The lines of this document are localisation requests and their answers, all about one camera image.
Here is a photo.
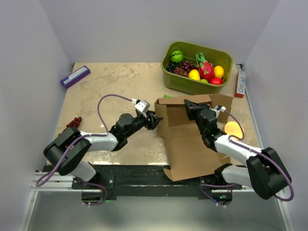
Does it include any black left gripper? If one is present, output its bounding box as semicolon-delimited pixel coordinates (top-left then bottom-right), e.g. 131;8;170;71
125;110;162;139

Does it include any brown cardboard box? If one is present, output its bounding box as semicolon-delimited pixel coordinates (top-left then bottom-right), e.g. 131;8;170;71
154;94;233;181

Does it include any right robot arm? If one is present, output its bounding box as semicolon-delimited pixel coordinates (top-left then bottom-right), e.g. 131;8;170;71
184;99;294;202

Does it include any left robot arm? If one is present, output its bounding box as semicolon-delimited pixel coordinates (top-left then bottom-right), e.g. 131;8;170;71
36;111;163;189

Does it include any red white toothpaste box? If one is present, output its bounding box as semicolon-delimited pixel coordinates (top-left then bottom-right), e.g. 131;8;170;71
234;70;246;98

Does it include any purple rectangular box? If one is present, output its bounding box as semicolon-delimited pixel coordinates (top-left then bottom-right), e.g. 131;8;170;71
60;65;90;89

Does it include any yellow lemon toy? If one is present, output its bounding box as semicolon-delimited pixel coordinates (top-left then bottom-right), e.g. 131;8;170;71
188;69;201;81

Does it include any red apple toy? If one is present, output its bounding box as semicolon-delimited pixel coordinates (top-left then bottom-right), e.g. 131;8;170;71
210;77;224;85

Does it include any green plastic basket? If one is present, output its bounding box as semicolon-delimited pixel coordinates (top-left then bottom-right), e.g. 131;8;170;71
161;41;233;95

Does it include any red grape bunch in basket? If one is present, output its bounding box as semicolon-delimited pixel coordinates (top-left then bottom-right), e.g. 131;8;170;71
173;61;197;77

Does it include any pink dragon fruit toy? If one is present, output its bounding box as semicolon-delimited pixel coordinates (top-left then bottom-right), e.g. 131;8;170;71
195;53;214;83

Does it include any dark grape bunch in basket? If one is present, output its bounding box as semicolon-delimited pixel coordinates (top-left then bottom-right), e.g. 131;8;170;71
166;63;178;73

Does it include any yellow orange fruit toy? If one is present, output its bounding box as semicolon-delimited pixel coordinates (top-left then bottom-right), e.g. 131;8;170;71
214;65;225;79

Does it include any orange round disc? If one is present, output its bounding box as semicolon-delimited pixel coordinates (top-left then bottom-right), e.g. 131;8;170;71
224;121;243;140

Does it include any green watermelon toy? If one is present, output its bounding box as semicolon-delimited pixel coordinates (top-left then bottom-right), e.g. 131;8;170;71
170;49;184;63

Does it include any red grape bunch on table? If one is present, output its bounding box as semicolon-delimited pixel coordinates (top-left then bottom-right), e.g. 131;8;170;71
63;117;82;132

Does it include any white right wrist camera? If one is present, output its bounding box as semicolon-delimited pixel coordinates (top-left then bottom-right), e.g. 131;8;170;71
214;105;226;112

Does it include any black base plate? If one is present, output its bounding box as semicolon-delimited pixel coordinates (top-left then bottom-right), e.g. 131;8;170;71
71;165;241;205

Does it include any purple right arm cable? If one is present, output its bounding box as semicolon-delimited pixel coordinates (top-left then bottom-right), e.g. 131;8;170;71
199;109;295;207

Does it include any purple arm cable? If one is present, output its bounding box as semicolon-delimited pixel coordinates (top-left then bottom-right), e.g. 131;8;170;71
35;94;138;207
199;109;295;207

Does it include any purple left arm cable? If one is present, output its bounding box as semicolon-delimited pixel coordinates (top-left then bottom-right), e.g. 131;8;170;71
35;94;138;207

